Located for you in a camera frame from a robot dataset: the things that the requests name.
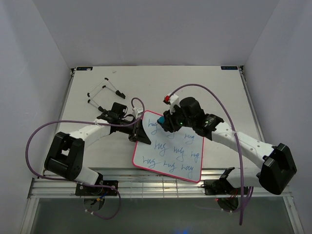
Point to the pink framed whiteboard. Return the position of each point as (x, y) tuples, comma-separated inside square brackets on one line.
[(178, 155)]

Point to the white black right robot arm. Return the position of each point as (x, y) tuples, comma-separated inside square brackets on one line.
[(274, 165)]

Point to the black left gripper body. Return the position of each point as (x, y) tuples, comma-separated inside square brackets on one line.
[(127, 128)]

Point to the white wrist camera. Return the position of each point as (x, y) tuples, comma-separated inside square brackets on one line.
[(172, 100), (137, 112)]

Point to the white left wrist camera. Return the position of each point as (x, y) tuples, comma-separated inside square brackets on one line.
[(137, 112)]

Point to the blue left corner label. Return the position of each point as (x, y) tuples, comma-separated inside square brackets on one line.
[(84, 68)]

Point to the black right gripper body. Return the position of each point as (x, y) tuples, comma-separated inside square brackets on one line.
[(177, 120)]

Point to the blue corner label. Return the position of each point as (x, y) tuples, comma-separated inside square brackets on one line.
[(229, 67), (84, 68)]

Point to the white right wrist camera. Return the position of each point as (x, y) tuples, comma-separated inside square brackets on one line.
[(172, 100)]

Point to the aluminium rail frame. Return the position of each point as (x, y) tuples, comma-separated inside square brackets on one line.
[(137, 184)]

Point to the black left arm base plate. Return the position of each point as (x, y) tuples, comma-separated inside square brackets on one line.
[(83, 190)]

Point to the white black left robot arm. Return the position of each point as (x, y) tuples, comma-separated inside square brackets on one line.
[(65, 156)]

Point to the blue bone-shaped eraser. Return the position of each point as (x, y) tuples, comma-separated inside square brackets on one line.
[(161, 120)]

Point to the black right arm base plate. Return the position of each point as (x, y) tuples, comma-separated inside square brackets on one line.
[(217, 187)]

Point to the black wire easel stand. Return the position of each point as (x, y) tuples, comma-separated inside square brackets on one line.
[(102, 93)]

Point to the blue right corner label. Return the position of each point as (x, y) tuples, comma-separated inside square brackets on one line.
[(229, 67)]

